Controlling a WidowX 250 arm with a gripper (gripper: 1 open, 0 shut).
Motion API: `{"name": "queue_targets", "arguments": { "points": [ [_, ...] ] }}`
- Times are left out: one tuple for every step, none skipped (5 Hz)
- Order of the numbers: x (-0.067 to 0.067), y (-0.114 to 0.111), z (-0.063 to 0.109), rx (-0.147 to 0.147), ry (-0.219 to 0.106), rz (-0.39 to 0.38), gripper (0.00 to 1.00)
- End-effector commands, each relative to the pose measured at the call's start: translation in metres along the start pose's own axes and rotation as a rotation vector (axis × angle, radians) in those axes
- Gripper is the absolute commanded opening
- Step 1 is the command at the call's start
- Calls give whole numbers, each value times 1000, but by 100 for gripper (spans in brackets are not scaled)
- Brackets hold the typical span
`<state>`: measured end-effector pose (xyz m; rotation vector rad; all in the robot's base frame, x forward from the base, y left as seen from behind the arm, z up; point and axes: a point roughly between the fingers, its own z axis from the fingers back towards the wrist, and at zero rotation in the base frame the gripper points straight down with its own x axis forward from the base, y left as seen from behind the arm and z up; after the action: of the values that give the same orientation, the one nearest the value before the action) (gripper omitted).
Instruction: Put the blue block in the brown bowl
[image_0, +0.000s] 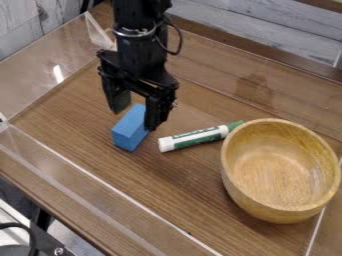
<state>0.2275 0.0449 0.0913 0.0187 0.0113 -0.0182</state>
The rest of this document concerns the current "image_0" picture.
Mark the blue rectangular block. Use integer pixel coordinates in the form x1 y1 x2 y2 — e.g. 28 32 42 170
111 104 148 152

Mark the green and white marker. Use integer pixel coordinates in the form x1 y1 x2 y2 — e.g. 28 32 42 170
158 120 243 153

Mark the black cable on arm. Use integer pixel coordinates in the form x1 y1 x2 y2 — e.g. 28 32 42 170
152 15 184 56

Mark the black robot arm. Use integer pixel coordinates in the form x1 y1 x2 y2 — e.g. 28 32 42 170
96 0 183 131

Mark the clear acrylic tray wall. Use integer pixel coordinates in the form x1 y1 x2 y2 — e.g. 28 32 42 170
0 13 342 256

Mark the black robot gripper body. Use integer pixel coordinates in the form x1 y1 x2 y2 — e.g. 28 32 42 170
96 29 179 98

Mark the brown wooden bowl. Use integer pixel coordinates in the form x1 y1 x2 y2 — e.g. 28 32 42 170
221 118 342 224

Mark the black equipment with cable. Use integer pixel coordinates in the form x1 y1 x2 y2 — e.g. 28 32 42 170
0 222 78 256

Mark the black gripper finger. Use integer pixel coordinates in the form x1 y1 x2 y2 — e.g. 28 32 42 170
144 93 176 131
102 74 131 114

